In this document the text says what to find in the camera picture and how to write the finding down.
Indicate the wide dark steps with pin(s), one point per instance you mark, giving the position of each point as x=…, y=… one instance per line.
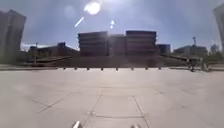
x=110, y=61

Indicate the row of bollards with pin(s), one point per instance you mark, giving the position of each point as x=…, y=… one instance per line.
x=116, y=68

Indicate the grey paved plaza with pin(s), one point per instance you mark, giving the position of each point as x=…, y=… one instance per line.
x=113, y=86

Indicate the wide dark block building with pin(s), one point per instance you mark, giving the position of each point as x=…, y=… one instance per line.
x=93, y=43

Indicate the small dark building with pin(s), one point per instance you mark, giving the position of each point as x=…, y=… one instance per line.
x=164, y=49

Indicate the low dark building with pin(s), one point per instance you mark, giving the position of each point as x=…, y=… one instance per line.
x=53, y=50

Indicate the robot's own part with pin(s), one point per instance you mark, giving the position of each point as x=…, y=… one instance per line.
x=76, y=125
x=135, y=126

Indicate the pole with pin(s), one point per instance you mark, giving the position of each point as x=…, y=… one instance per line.
x=36, y=55

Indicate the low flat building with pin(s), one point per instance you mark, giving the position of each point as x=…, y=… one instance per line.
x=190, y=50

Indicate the tall grey tower building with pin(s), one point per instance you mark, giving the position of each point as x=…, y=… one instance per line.
x=11, y=33

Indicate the tall pale tower building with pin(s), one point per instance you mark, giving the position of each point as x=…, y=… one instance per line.
x=220, y=23

